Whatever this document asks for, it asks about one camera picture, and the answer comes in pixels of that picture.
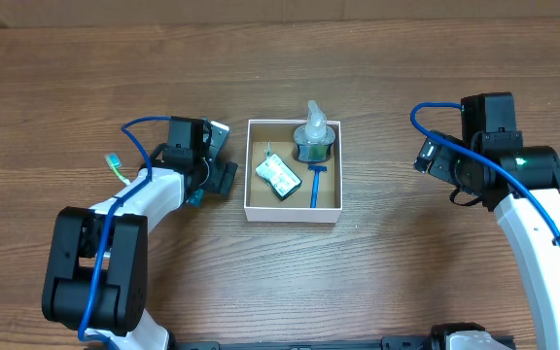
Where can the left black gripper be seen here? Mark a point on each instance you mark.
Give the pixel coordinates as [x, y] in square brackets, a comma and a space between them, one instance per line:
[225, 177]

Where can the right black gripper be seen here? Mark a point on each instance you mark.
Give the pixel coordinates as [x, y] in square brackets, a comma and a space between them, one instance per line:
[441, 162]

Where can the teal toothpaste tube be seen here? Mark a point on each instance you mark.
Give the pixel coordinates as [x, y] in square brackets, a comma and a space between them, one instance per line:
[196, 198]

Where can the green white soap packet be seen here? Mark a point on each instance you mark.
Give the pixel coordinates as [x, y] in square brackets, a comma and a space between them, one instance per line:
[282, 180]

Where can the blue razor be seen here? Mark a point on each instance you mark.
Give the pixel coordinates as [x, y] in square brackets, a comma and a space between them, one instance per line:
[317, 169]

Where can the clear pump bottle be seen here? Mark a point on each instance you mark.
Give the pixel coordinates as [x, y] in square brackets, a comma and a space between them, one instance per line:
[315, 138]

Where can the green white toothbrush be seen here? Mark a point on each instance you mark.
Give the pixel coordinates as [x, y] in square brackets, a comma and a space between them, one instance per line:
[115, 164]

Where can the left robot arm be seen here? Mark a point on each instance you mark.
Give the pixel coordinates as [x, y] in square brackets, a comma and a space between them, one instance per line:
[96, 281]

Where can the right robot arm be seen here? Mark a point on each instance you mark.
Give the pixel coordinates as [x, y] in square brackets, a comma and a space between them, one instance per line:
[519, 184]

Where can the white cardboard box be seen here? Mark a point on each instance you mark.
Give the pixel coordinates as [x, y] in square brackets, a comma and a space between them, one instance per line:
[261, 204]

